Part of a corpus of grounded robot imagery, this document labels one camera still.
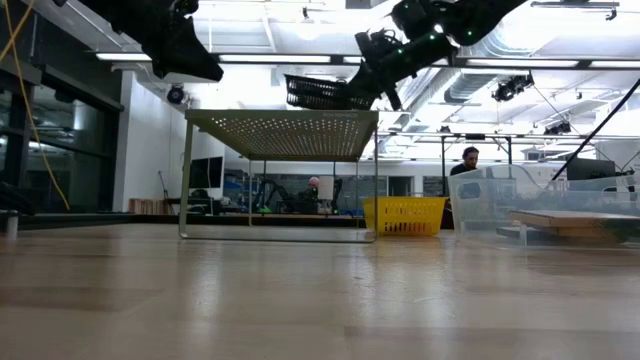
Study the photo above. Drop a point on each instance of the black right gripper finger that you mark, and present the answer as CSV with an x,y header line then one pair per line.
x,y
367,85

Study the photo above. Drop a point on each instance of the person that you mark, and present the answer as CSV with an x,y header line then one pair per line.
x,y
467,162
311,192

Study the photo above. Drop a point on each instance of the black aluminium table frame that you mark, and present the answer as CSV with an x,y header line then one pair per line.
x,y
75,219

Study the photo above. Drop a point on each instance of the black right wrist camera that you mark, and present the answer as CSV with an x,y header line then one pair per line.
x,y
372,45

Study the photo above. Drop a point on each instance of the clear plastic container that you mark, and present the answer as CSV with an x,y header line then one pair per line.
x,y
480,210

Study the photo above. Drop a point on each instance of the green perforated metal shelf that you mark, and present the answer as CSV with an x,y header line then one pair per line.
x,y
290,135

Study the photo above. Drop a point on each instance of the ceiling strip light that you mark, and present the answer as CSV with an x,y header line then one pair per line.
x,y
520,63
352,59
615,64
275,58
122,56

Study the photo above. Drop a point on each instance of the white sign panel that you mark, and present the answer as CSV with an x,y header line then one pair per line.
x,y
325,188

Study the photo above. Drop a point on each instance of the black computer monitor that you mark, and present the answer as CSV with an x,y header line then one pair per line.
x,y
590,169
205,172

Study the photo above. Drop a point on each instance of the black ceiling spotlight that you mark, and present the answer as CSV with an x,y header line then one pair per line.
x,y
557,129
176,94
510,89

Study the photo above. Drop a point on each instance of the yellow plastic basket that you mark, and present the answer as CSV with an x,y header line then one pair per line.
x,y
405,215

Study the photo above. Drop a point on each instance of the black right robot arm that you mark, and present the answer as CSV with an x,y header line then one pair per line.
x,y
480,20

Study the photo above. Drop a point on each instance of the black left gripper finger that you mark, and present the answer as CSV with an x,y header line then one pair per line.
x,y
185,55

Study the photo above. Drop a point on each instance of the black metal stand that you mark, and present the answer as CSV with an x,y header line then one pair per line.
x,y
475,136

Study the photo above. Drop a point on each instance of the wooden crate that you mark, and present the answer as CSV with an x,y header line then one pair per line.
x,y
147,206

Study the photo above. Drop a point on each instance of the small grey cylinder post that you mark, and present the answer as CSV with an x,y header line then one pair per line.
x,y
11,225

